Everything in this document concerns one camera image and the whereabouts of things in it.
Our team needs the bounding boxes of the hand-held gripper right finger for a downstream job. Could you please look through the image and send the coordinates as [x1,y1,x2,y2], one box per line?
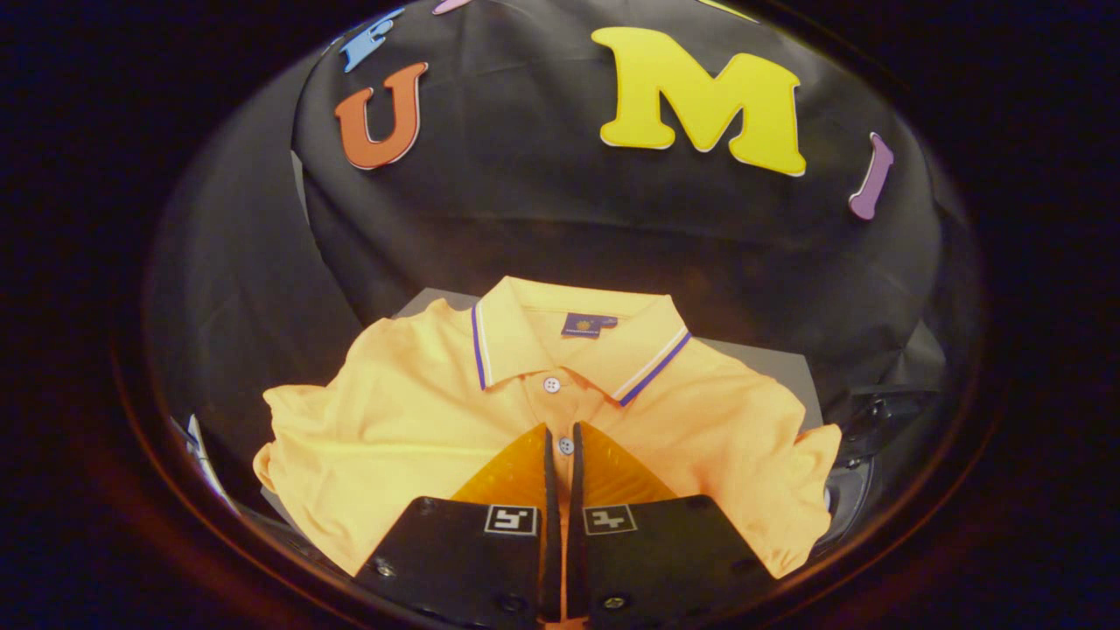
[566,420,776,624]

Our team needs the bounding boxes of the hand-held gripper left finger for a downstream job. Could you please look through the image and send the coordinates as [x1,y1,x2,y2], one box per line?
[354,423,564,624]

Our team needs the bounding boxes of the orange polo shirt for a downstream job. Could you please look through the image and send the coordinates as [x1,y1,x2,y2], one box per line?
[252,276,844,624]

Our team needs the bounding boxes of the dark washing machine lid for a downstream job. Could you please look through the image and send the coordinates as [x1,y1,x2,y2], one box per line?
[827,389,942,465]

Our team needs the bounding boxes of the grey cabinet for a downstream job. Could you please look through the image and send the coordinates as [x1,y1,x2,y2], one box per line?
[262,287,825,526]

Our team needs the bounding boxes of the white and blue object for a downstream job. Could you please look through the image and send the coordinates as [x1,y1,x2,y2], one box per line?
[171,415,239,514]

